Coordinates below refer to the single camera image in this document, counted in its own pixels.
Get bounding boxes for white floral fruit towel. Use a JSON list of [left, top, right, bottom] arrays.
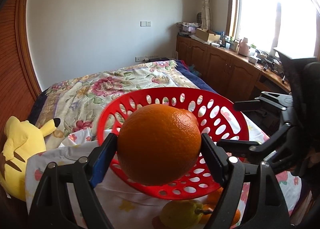
[[25, 129, 302, 228]]

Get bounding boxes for white wall switch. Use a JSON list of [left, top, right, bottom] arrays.
[[140, 21, 152, 27]]

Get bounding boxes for yellow Pikachu plush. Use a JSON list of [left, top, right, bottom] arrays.
[[1, 116, 61, 201]]

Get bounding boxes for mandarin orange upper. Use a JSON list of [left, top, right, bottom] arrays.
[[204, 187, 223, 206]]

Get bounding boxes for cardboard box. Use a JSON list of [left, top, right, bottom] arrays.
[[195, 28, 220, 43]]

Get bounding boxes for window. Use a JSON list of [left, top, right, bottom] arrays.
[[227, 0, 319, 58]]

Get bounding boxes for mandarin orange front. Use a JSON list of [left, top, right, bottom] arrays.
[[199, 204, 241, 226]]

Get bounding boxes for mandarin orange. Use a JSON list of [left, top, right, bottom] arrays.
[[199, 204, 241, 226], [204, 187, 223, 206]]

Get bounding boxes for wall power strip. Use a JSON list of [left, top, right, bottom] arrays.
[[135, 55, 159, 63]]

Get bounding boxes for green pear with stem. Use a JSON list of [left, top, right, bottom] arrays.
[[159, 200, 213, 228]]

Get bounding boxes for blue bed sheet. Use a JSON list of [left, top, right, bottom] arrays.
[[175, 60, 216, 93]]

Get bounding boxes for red perforated plastic basket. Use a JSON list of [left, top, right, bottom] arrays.
[[97, 87, 249, 200]]

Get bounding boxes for large orange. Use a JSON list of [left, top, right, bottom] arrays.
[[117, 104, 201, 186], [180, 109, 199, 126]]

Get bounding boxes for floral bed quilt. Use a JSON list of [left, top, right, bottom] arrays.
[[31, 60, 199, 150]]

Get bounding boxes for wooden sideboard cabinet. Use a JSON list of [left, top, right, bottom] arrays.
[[176, 35, 291, 102]]

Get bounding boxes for pink kettle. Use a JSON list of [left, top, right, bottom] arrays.
[[238, 37, 249, 57]]

